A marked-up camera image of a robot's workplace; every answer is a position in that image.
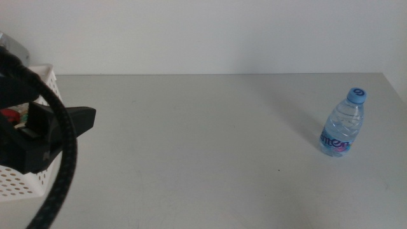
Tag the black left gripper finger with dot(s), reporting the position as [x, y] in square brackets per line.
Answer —
[84, 117]

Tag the yellow tea bottle green label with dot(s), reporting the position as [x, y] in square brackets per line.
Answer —
[24, 117]

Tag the red cola can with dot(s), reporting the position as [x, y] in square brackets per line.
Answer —
[8, 115]

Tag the white perforated plastic basket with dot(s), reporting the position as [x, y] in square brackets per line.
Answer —
[19, 187]

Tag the clear water bottle blue cap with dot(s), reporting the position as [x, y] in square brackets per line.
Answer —
[341, 127]

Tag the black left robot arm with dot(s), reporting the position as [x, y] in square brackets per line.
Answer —
[12, 92]

